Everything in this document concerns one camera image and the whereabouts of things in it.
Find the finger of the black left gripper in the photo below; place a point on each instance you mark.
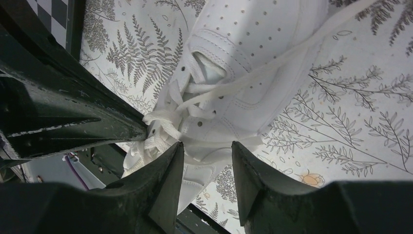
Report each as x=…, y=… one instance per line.
x=33, y=54
x=38, y=123

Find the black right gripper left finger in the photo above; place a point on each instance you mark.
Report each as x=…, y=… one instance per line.
x=48, y=208

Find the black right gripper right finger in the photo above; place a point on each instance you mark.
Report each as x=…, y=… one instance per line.
x=270, y=202

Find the white sneaker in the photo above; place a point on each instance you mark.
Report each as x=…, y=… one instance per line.
x=242, y=63

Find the black white chessboard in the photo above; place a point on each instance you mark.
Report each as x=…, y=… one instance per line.
x=64, y=20

